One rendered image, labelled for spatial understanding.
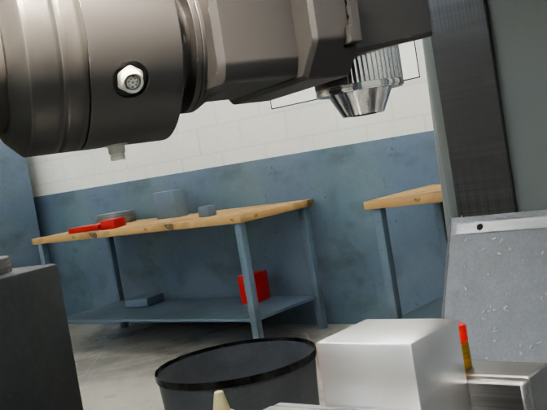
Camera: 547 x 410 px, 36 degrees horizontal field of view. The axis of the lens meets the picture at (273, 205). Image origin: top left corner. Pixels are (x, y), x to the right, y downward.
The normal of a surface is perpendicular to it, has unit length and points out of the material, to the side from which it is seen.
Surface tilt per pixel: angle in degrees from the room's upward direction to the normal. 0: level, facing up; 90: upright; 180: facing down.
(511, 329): 63
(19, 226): 90
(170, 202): 90
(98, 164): 90
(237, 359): 86
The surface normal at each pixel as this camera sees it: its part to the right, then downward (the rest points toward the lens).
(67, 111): 0.41, 0.67
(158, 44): 0.44, 0.11
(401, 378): -0.62, 0.14
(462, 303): -0.61, -0.31
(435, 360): 0.77, -0.09
